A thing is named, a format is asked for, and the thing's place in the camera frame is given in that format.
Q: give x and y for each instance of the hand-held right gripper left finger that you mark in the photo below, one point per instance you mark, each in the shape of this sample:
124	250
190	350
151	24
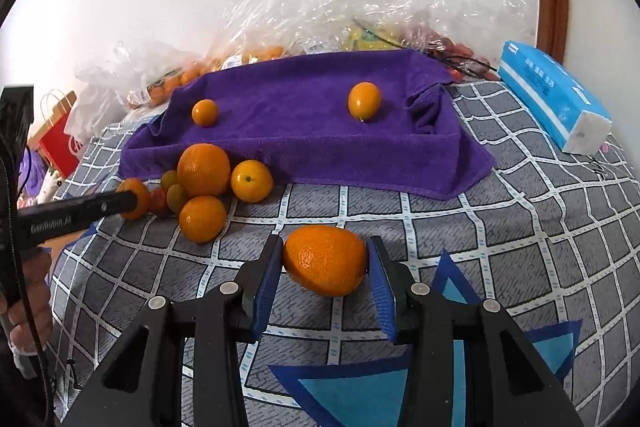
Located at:
265	302

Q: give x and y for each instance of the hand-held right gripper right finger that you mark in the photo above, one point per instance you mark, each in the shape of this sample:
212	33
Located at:
382	302

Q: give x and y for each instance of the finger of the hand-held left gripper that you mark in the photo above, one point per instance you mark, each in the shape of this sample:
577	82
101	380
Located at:
117	204

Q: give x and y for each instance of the small mandarin orange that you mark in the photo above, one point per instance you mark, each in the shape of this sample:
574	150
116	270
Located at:
137	194

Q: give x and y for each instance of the red cherry tomato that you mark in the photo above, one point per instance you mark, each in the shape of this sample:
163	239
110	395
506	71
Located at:
159	203

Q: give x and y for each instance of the small yellowish round fruit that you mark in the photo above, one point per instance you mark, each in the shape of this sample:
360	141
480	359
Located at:
176	198
169	179

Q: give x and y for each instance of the large oval orange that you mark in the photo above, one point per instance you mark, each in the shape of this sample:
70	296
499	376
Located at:
325	264

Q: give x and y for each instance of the large round orange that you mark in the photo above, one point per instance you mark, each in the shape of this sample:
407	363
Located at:
203	169

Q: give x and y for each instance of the medium orange with stem dot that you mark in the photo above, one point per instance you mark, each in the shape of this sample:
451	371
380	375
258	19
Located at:
251	180

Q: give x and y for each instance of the purple towel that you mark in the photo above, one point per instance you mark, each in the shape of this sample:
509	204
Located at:
300	117

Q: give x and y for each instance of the person's left hand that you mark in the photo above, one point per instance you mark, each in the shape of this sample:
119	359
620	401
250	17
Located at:
35	287

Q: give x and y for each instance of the red paper bag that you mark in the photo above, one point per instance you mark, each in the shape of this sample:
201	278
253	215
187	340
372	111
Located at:
57	147

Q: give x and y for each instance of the medium round orange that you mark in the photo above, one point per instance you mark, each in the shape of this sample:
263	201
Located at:
202	218

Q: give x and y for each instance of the small round orange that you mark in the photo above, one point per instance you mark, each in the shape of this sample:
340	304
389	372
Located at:
205	112

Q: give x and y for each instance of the pile of bagged mandarins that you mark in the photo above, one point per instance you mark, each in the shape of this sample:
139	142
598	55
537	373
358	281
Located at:
170	83

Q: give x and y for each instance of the clear plastic bag of mandarins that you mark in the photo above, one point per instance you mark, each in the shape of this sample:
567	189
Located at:
125	72

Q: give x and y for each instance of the oval kumquat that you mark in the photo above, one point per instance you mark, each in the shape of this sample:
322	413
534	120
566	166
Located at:
364	100

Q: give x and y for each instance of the pile of bagged kumquats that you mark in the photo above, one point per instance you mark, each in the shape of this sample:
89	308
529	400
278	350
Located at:
260	54

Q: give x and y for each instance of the clear plastic bag of kumquats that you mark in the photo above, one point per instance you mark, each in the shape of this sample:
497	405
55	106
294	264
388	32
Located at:
260	7

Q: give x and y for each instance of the pile of bagged cherry tomatoes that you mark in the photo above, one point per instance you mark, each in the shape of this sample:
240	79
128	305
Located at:
450	49

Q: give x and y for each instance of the bagged yellow fruit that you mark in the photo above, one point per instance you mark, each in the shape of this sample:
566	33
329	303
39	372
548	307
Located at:
370	38

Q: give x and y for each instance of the blue tissue pack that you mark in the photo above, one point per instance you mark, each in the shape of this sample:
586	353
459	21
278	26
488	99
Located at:
545	92

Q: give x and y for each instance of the clear plastic bag of tomatoes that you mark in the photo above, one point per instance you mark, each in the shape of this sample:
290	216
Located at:
465	17

